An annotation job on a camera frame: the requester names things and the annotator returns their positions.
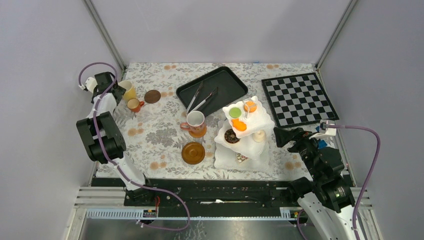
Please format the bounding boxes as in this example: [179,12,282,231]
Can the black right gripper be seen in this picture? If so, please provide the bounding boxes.
[272,126,323,180]

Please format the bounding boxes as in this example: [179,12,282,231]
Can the yellow cup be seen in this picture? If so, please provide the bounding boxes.
[118,80,137,102]

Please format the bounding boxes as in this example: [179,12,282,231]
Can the cream round mousse cake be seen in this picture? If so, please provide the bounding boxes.
[252,130,267,143]

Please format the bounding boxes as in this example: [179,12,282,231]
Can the white cup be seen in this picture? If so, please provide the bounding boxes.
[126,98,145,113]

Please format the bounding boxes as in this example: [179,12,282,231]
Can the orange macaron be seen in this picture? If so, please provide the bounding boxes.
[243,100,257,113]

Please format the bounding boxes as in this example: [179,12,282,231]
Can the white three-tier dessert stand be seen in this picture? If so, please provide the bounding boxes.
[214,95,275,172]

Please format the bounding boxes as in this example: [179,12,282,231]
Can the orange fish pastry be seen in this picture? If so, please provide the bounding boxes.
[231,118,247,132]

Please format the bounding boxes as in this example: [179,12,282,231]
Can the dark brown saucer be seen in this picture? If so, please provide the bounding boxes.
[144,90,162,104]

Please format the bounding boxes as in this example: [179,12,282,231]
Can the pink strawberry cake slice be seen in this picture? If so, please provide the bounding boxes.
[236,153,249,164]

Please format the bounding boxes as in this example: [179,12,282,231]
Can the green macaron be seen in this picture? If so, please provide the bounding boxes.
[228,107,242,119]

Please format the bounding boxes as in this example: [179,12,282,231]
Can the chocolate sprinkle donut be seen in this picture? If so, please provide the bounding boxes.
[224,128,240,144]

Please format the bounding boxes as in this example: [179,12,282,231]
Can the silver serving tongs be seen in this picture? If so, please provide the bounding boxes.
[185,81,219,115]

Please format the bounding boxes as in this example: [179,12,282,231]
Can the small tan saucer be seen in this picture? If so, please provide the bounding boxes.
[188,126,207,138]

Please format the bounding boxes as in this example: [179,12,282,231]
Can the large brown saucer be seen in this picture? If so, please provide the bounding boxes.
[181,142,206,165]

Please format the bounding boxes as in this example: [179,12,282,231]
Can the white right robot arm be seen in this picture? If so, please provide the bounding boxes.
[273,127,363,240]

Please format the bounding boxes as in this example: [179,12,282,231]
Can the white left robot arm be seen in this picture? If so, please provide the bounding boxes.
[76,72,155,206]

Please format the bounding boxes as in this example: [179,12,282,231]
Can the black and grey chessboard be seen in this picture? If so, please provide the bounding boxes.
[261,72,340,128]

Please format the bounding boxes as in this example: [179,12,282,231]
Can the black serving tray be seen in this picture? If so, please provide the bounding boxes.
[176,66,248,117]

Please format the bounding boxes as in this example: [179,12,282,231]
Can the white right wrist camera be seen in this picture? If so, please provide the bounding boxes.
[309,119,337,140]

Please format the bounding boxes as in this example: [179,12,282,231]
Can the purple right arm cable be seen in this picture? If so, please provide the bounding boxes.
[324,124,382,240]

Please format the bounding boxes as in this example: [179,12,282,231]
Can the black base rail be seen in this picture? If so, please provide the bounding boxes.
[91,178,335,218]

